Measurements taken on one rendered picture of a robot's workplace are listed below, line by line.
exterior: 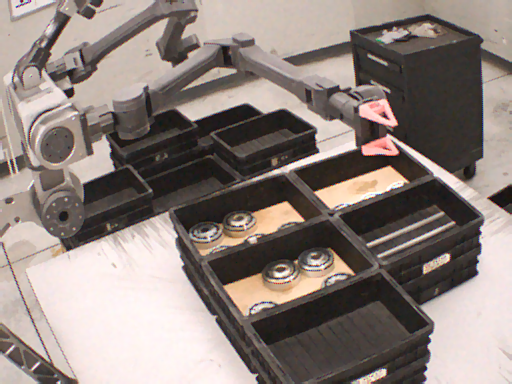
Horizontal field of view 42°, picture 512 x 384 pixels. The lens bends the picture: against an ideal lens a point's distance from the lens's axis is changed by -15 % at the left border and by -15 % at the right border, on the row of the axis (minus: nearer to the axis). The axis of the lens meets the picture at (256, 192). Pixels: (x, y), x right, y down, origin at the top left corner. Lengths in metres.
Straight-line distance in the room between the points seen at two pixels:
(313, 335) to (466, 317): 0.50
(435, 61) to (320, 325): 1.93
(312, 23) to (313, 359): 4.10
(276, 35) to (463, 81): 2.15
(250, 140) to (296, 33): 2.17
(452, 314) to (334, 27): 3.96
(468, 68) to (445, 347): 2.05
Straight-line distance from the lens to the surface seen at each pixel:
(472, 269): 2.25
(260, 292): 2.08
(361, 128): 1.48
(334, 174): 2.49
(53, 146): 1.66
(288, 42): 5.60
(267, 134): 3.61
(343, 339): 1.90
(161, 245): 2.57
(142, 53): 5.08
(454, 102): 3.76
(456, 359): 2.00
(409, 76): 3.47
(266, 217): 2.38
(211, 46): 1.94
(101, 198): 3.35
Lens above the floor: 2.13
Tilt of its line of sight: 31 degrees down
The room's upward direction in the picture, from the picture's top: 8 degrees counter-clockwise
